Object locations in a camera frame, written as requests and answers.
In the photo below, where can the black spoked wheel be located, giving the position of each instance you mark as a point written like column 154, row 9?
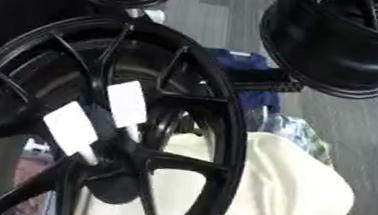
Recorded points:
column 220, row 123

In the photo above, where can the black perforated bar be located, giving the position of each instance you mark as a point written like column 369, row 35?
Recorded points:
column 265, row 82

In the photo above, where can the blue patterned plastic bag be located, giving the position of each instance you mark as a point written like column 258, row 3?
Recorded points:
column 298, row 134

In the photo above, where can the white cloth bundle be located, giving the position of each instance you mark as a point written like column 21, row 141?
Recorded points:
column 289, row 193

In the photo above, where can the person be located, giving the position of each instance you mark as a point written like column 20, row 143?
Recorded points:
column 15, row 11

